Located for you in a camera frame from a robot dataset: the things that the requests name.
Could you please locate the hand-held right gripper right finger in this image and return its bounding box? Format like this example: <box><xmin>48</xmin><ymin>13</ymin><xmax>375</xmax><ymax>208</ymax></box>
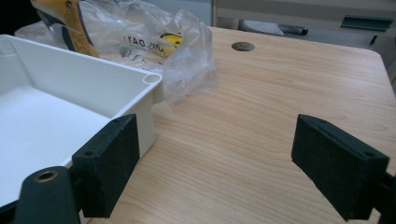
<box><xmin>290</xmin><ymin>113</ymin><xmax>390</xmax><ymax>222</ymax></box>

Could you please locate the white plastic box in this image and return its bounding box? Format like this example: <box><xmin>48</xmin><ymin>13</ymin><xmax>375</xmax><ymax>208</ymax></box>
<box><xmin>0</xmin><ymin>34</ymin><xmax>163</xmax><ymax>224</ymax></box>

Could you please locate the clear plastic bag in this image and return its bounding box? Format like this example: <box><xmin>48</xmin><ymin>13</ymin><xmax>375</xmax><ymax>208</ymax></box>
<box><xmin>14</xmin><ymin>0</ymin><xmax>218</xmax><ymax>105</ymax></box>

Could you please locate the grey perforated pad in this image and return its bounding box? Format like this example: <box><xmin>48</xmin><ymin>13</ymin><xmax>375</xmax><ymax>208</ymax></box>
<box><xmin>237</xmin><ymin>19</ymin><xmax>285</xmax><ymax>37</ymax></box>

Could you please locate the black cylinder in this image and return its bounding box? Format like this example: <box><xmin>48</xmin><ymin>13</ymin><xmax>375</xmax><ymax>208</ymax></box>
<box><xmin>277</xmin><ymin>23</ymin><xmax>309</xmax><ymax>36</ymax></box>

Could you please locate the dark green tray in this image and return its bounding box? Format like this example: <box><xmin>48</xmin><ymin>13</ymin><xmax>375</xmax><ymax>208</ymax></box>
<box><xmin>340</xmin><ymin>14</ymin><xmax>394</xmax><ymax>33</ymax></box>

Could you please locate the yellow item in bag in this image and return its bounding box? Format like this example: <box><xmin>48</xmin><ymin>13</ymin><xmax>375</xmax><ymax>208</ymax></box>
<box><xmin>159</xmin><ymin>32</ymin><xmax>185</xmax><ymax>50</ymax></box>

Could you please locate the round table cable hole cover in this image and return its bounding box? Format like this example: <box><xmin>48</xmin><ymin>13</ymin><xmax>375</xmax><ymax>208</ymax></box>
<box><xmin>231</xmin><ymin>41</ymin><xmax>256</xmax><ymax>52</ymax></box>

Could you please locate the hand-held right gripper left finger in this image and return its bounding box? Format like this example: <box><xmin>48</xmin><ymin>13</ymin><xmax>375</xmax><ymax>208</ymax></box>
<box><xmin>71</xmin><ymin>113</ymin><xmax>141</xmax><ymax>219</ymax></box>

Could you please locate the yellow and black tool handle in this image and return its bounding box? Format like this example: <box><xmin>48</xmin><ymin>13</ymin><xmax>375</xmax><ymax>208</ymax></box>
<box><xmin>30</xmin><ymin>0</ymin><xmax>101</xmax><ymax>59</ymax></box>

